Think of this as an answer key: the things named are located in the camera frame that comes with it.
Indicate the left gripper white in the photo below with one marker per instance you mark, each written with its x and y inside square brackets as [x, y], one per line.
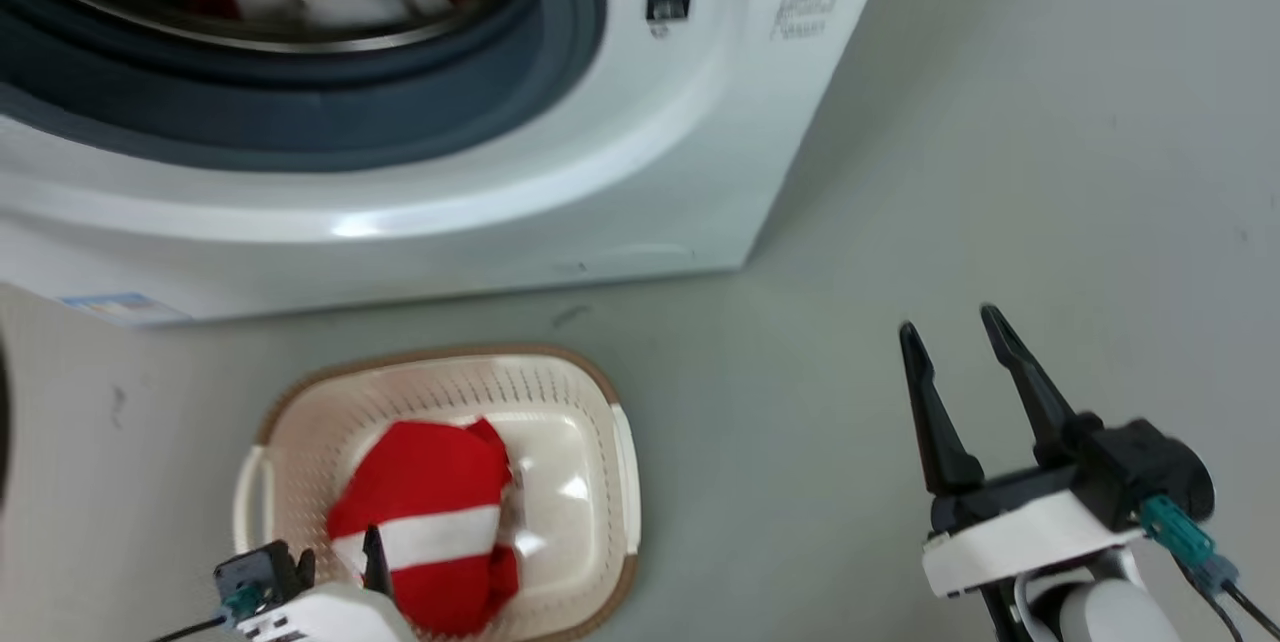
[330, 617]

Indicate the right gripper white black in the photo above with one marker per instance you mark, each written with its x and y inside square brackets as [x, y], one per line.
[1030, 532]

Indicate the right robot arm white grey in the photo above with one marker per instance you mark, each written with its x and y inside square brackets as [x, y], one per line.
[1100, 612]

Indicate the cream laundry basket brown rim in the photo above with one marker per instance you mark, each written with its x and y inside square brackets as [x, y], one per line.
[565, 402]

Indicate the white front-load washing machine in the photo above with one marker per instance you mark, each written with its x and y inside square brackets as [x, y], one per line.
[640, 172]

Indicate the blue and white sticker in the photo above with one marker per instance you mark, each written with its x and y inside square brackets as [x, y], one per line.
[125, 307]

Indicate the grey rubber door gasket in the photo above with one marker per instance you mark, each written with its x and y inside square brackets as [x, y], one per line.
[400, 112]

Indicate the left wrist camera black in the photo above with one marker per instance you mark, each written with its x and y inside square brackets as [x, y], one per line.
[265, 567]

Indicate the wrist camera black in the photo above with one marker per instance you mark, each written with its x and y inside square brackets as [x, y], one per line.
[1150, 467]
[265, 567]

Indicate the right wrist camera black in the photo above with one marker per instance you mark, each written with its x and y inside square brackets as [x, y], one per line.
[1150, 467]

